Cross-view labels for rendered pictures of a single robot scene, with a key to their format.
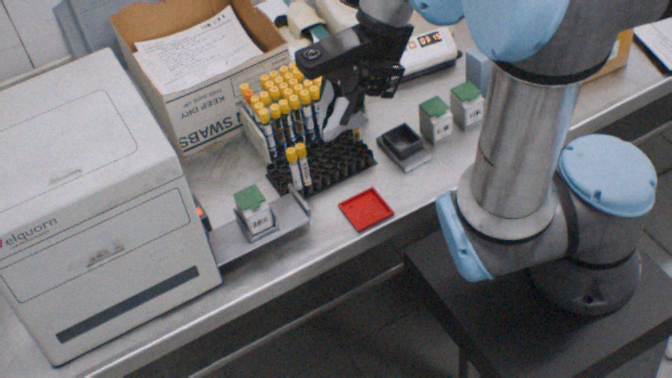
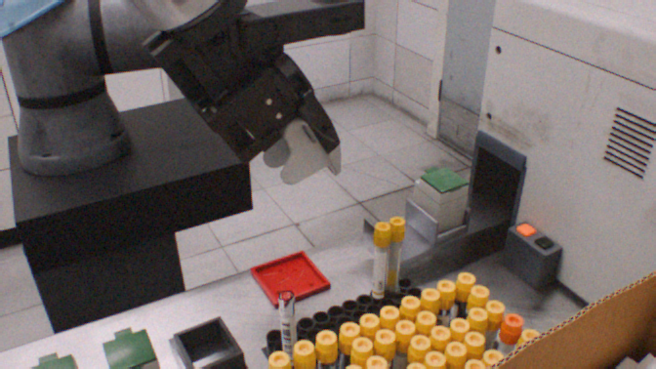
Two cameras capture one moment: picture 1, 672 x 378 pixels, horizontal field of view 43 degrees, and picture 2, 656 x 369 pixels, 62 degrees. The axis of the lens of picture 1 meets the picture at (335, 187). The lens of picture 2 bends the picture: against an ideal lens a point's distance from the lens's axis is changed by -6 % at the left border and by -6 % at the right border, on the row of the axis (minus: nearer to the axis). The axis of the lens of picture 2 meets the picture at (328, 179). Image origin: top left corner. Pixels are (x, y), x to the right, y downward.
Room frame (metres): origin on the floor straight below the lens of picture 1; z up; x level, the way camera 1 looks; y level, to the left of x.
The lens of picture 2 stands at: (1.39, -0.06, 1.31)
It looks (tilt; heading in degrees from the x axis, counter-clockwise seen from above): 31 degrees down; 173
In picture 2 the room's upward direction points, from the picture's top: straight up
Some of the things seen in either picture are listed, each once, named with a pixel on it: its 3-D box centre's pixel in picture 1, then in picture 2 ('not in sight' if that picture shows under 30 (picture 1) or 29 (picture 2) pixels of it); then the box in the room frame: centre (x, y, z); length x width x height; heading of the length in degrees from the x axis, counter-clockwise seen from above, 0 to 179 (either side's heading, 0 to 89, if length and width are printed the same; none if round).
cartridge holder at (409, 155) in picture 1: (402, 144); (210, 356); (1.02, -0.13, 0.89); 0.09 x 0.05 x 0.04; 25
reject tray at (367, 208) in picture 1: (365, 209); (289, 277); (0.90, -0.04, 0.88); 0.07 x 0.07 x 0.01; 22
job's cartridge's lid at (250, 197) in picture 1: (250, 198); (442, 179); (0.87, 0.13, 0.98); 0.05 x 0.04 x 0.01; 22
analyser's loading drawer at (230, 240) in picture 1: (244, 229); (451, 216); (0.86, 0.15, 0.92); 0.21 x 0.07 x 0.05; 112
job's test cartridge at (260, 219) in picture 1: (254, 212); (438, 203); (0.87, 0.13, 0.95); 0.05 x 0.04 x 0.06; 22
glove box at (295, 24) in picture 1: (299, 38); not in sight; (1.32, 0.02, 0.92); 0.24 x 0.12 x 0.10; 22
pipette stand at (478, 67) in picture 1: (493, 65); not in sight; (1.15, -0.31, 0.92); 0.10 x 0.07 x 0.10; 119
